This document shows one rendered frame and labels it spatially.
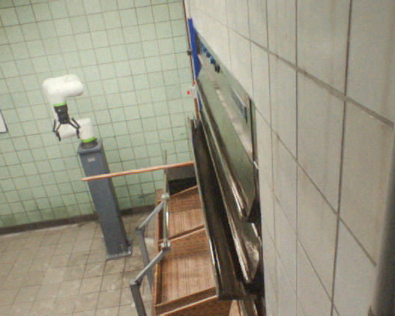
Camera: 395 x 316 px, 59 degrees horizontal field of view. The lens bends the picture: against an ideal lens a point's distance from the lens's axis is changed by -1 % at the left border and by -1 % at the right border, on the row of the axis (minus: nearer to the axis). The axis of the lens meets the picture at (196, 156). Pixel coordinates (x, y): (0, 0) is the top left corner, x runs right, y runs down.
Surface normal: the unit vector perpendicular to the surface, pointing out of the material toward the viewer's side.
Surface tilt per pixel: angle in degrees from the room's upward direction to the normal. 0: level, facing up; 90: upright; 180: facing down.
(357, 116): 90
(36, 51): 90
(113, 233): 90
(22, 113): 90
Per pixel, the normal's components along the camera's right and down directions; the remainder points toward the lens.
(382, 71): -0.99, 0.14
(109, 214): 0.15, 0.42
